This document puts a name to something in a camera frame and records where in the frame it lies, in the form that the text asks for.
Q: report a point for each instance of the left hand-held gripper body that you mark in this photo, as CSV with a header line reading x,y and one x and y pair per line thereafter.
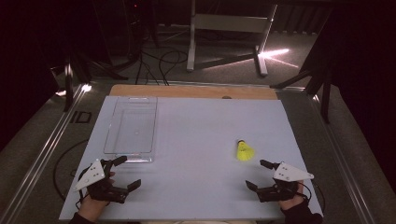
x,y
93,174

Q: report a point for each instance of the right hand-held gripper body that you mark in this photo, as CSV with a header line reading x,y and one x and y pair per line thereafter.
x,y
288,174

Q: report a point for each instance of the yellow shuttlecock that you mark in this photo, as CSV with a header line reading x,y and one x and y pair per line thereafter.
x,y
244,151

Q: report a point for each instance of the clear plastic tray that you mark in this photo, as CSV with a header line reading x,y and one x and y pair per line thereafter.
x,y
132,127

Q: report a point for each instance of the person's right hand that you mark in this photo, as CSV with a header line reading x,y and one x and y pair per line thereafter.
x,y
292,203

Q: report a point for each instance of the person's left hand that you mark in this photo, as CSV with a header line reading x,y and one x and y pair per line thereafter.
x,y
91,209

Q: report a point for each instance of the white table cover sheet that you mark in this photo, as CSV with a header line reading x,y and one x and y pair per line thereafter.
x,y
199,174

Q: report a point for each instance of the black stand legs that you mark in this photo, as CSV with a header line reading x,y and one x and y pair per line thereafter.
x,y
70,81
323,93

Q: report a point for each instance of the aluminium floor rail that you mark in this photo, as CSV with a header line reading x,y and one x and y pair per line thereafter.
x,y
46,146
345,168

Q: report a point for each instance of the white metal stand frame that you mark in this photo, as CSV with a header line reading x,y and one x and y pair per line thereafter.
x,y
230,23

